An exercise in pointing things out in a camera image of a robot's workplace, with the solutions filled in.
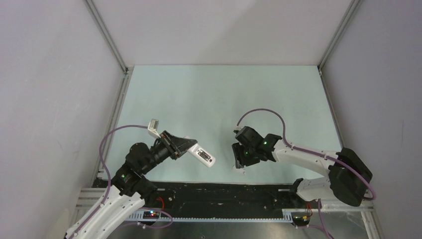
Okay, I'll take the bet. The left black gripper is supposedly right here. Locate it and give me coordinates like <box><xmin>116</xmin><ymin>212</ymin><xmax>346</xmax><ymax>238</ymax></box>
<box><xmin>141</xmin><ymin>130</ymin><xmax>197</xmax><ymax>174</ymax></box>

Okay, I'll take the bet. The white remote control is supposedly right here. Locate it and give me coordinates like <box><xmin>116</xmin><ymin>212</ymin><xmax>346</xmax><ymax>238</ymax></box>
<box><xmin>187</xmin><ymin>140</ymin><xmax>216</xmax><ymax>168</ymax></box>

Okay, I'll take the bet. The white battery cover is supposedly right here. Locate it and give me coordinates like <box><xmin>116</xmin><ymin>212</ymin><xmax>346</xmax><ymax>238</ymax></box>
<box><xmin>232</xmin><ymin>165</ymin><xmax>246</xmax><ymax>175</ymax></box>

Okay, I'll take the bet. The AAA battery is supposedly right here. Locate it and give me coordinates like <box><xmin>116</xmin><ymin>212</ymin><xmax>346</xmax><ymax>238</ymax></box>
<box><xmin>197</xmin><ymin>149</ymin><xmax>212</xmax><ymax>162</ymax></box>

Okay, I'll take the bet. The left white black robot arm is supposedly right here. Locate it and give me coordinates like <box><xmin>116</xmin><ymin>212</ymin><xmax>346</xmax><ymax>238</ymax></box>
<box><xmin>65</xmin><ymin>131</ymin><xmax>198</xmax><ymax>239</ymax></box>

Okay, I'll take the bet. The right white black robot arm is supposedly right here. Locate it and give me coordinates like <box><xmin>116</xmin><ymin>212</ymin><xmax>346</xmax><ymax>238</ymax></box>
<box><xmin>232</xmin><ymin>126</ymin><xmax>373</xmax><ymax>208</ymax></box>

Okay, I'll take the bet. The left controller board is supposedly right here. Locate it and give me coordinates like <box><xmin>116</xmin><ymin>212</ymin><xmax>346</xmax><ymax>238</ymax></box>
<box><xmin>142</xmin><ymin>211</ymin><xmax>161</xmax><ymax>220</ymax></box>

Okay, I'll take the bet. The controller board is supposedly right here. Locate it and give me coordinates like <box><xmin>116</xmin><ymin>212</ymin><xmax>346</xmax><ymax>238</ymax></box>
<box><xmin>292</xmin><ymin>216</ymin><xmax>311</xmax><ymax>228</ymax></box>
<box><xmin>142</xmin><ymin>211</ymin><xmax>161</xmax><ymax>220</ymax></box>

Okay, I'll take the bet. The right controller board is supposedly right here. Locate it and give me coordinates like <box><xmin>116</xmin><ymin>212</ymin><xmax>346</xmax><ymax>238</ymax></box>
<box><xmin>292</xmin><ymin>216</ymin><xmax>311</xmax><ymax>228</ymax></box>

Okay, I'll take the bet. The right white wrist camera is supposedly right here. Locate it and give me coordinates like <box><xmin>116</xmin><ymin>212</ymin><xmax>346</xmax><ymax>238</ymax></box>
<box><xmin>233</xmin><ymin>126</ymin><xmax>242</xmax><ymax>132</ymax></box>

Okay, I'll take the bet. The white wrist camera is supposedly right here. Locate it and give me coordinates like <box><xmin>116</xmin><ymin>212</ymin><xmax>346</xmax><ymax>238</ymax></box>
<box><xmin>233</xmin><ymin>126</ymin><xmax>242</xmax><ymax>132</ymax></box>
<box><xmin>147</xmin><ymin>119</ymin><xmax>160</xmax><ymax>138</ymax></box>

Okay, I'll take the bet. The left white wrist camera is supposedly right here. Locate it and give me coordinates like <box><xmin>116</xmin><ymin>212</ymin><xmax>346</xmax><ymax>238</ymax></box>
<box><xmin>147</xmin><ymin>119</ymin><xmax>160</xmax><ymax>138</ymax></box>

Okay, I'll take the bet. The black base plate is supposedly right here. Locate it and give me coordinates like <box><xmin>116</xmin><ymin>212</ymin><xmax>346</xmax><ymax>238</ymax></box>
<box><xmin>96</xmin><ymin>180</ymin><xmax>322</xmax><ymax>219</ymax></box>

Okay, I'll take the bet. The grey slotted cable duct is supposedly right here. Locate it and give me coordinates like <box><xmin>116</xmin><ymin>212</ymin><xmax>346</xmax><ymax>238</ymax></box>
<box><xmin>125</xmin><ymin>210</ymin><xmax>293</xmax><ymax>223</ymax></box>

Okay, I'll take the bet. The left aluminium frame rail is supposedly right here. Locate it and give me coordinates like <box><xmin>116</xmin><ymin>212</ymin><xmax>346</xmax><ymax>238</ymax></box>
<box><xmin>82</xmin><ymin>0</ymin><xmax>134</xmax><ymax>179</ymax></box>

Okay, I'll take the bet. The aluminium frame rail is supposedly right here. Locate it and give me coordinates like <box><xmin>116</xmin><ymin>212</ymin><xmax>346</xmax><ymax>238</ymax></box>
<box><xmin>317</xmin><ymin>0</ymin><xmax>364</xmax><ymax>147</ymax></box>
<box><xmin>82</xmin><ymin>0</ymin><xmax>134</xmax><ymax>179</ymax></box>

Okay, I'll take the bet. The right aluminium frame rail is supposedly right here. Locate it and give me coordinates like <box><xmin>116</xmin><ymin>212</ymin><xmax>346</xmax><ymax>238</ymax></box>
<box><xmin>317</xmin><ymin>0</ymin><xmax>364</xmax><ymax>147</ymax></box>

